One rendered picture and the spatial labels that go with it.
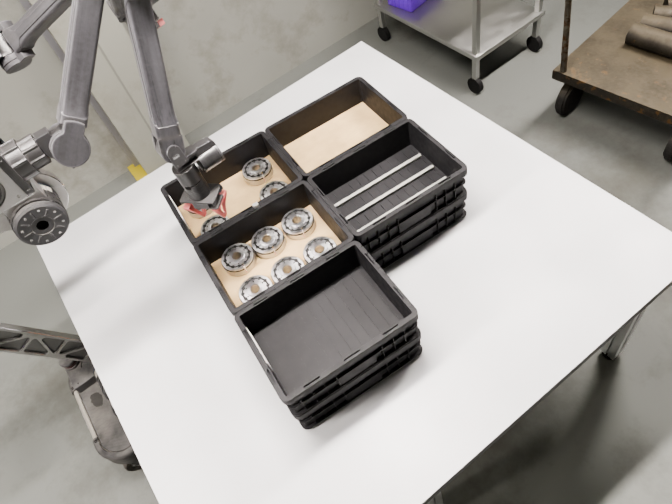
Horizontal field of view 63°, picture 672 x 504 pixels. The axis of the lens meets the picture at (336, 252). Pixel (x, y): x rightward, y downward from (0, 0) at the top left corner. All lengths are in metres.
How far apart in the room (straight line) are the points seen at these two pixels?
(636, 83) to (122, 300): 2.37
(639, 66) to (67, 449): 3.09
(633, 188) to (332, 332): 1.84
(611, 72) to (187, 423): 2.38
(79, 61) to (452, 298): 1.14
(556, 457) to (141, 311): 1.54
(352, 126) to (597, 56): 1.47
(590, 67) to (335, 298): 1.90
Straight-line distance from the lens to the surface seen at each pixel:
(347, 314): 1.52
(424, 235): 1.74
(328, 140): 1.97
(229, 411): 1.65
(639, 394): 2.39
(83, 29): 1.30
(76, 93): 1.31
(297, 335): 1.53
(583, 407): 2.32
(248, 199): 1.87
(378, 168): 1.83
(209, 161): 1.41
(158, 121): 1.35
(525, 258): 1.75
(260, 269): 1.68
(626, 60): 3.06
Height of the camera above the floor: 2.14
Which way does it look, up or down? 53 degrees down
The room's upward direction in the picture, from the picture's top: 19 degrees counter-clockwise
